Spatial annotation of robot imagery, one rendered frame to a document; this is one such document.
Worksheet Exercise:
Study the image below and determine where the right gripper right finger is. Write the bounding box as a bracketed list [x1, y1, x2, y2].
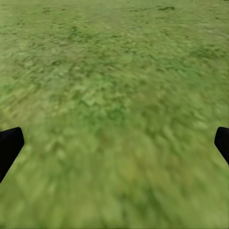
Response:
[214, 126, 229, 164]

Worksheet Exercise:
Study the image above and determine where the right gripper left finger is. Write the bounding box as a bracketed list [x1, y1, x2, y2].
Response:
[0, 127, 24, 183]

